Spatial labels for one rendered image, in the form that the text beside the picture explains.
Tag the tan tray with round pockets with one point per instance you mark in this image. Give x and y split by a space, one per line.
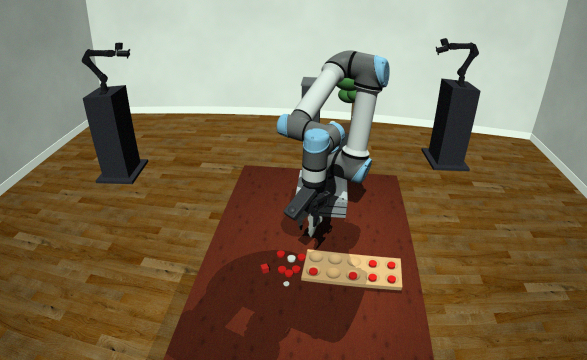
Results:
334 268

